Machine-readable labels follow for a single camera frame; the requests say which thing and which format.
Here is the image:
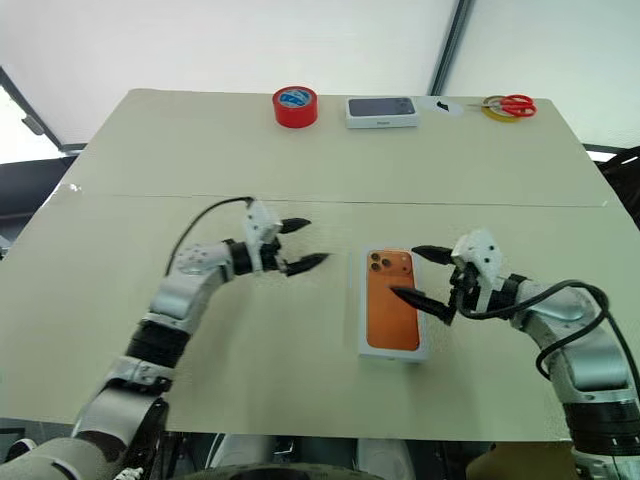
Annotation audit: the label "grey window pillar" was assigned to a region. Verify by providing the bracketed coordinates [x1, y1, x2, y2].
[427, 0, 475, 97]

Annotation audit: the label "white rounded shell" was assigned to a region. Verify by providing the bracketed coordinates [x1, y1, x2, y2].
[356, 437, 417, 479]
[207, 433, 282, 471]

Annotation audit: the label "dark window frame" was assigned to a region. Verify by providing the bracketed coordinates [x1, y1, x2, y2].
[0, 66, 87, 155]

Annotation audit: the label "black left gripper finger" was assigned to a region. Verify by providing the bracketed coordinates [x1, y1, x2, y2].
[279, 217, 313, 237]
[286, 252, 332, 279]

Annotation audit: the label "red handled scissors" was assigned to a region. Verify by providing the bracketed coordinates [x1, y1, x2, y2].
[466, 93, 538, 119]

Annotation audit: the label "red tape roll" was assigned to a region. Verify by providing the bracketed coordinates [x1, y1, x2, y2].
[272, 85, 320, 130]

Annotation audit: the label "white box with dark phone print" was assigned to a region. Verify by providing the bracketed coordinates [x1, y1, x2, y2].
[345, 96, 421, 131]

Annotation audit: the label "yellow tape roll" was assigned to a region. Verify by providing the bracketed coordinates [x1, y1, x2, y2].
[481, 95, 522, 123]

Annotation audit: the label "white phone box lid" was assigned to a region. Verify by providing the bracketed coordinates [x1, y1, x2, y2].
[356, 243, 433, 366]

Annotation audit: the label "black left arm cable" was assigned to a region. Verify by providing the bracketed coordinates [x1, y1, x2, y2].
[166, 196, 257, 277]

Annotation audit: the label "black and white sneaker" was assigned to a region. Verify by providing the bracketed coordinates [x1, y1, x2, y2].
[3, 438, 37, 462]

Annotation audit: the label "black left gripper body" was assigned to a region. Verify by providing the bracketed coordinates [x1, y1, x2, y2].
[259, 238, 293, 277]

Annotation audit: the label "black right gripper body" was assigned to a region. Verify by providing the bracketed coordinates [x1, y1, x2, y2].
[446, 264, 482, 326]

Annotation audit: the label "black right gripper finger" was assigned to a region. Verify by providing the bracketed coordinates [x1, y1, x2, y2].
[389, 285, 458, 327]
[410, 244, 457, 267]

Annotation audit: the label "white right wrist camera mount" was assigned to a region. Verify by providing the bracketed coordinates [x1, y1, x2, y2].
[450, 228, 504, 312]

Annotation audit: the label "brown trousers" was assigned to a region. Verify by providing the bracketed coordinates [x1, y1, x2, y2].
[466, 441, 577, 480]

